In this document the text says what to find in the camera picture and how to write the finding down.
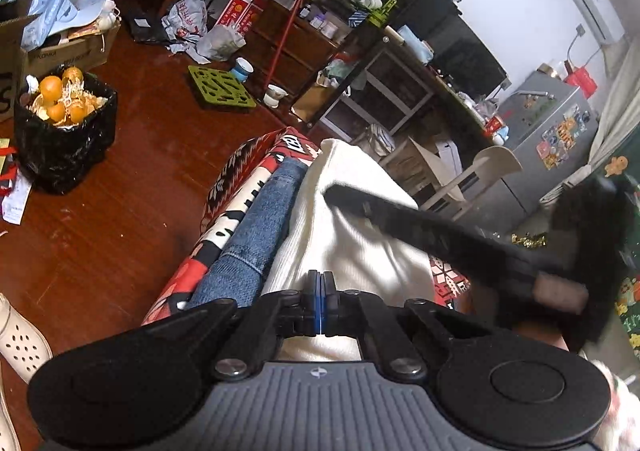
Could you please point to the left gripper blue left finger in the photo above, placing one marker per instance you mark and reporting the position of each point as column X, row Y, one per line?
column 300, row 309

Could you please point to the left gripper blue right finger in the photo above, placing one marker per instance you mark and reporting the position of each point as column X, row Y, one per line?
column 339, row 310

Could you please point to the white knit v-neck sweater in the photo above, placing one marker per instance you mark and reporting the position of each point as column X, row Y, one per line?
column 360, row 257

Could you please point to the right forearm cream sleeve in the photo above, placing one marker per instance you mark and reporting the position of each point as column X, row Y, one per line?
column 620, row 429

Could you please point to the person right hand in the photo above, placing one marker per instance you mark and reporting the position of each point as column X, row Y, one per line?
column 542, row 333

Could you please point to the small decorated christmas tree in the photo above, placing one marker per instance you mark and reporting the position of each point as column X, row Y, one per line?
column 530, row 241

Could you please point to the folded blue jeans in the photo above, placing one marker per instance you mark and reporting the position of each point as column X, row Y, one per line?
column 240, row 271

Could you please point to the beige plastic chair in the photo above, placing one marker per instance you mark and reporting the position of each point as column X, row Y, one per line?
column 415, row 168

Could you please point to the red patterned christmas blanket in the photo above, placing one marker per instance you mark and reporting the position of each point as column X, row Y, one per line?
column 236, row 188

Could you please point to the grey refrigerator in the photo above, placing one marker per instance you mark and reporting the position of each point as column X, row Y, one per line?
column 551, row 128

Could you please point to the red paper cup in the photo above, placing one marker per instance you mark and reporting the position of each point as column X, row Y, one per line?
column 493, row 125

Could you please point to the white drawer shelf unit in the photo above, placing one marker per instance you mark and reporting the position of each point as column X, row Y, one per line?
column 387, row 92

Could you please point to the green perforated floor mat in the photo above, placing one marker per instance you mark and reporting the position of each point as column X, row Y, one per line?
column 220, row 88

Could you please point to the blue white ceramic bowl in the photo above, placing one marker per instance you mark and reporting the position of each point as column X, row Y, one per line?
column 242, row 69

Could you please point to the brown wooden drawer cabinet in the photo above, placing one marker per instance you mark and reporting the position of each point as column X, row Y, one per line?
column 305, row 52

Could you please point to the white perforated clog shoe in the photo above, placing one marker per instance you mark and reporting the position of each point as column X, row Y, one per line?
column 21, row 343

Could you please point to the white plastic bag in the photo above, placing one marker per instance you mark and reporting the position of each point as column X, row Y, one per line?
column 185, row 24

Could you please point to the dark cluttered desk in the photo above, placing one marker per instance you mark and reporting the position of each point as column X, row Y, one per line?
column 359, row 28

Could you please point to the brown cardboard box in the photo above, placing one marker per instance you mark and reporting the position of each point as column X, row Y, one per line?
column 39, row 35

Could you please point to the green christmas wall banner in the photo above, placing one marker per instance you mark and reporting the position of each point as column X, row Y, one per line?
column 622, row 169

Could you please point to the red handled broom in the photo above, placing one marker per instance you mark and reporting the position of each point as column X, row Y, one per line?
column 276, row 56

